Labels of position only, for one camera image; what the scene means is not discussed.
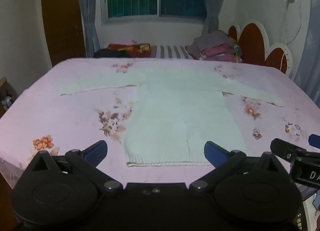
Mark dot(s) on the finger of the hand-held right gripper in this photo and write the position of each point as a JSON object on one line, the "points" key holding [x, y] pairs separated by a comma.
{"points": [[315, 140], [285, 149]]}

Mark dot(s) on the red patterned blanket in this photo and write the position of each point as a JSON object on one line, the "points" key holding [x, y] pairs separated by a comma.
{"points": [[130, 49]]}

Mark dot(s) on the stack of folded clothes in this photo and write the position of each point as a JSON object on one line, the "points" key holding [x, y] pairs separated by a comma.
{"points": [[215, 46]]}

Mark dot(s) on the grey curtain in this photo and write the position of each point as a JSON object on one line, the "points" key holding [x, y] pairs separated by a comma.
{"points": [[215, 1], [87, 13]]}

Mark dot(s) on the black cloth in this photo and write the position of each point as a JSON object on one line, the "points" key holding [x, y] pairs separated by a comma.
{"points": [[110, 53]]}

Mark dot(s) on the red and white headboard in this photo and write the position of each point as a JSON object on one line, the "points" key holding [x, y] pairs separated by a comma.
{"points": [[252, 43]]}

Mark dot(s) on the white knitted sweater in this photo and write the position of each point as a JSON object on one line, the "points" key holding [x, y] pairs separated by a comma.
{"points": [[175, 108]]}

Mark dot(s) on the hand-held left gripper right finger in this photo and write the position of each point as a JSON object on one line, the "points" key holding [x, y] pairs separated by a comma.
{"points": [[214, 150]]}

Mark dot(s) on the wooden cabinet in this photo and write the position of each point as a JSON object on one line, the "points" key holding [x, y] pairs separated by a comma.
{"points": [[7, 93]]}

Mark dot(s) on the light blue patterned cloth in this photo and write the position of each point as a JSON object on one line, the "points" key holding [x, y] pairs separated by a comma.
{"points": [[311, 46]]}

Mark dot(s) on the pink floral bed sheet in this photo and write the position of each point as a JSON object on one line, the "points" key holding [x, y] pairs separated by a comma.
{"points": [[75, 113]]}

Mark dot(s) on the brown wooden door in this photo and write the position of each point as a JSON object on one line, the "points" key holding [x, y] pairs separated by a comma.
{"points": [[62, 21]]}

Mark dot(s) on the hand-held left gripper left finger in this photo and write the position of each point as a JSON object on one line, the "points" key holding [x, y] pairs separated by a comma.
{"points": [[96, 149]]}

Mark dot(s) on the grey striped pillow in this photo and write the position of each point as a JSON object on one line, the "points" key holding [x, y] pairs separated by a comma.
{"points": [[170, 51]]}

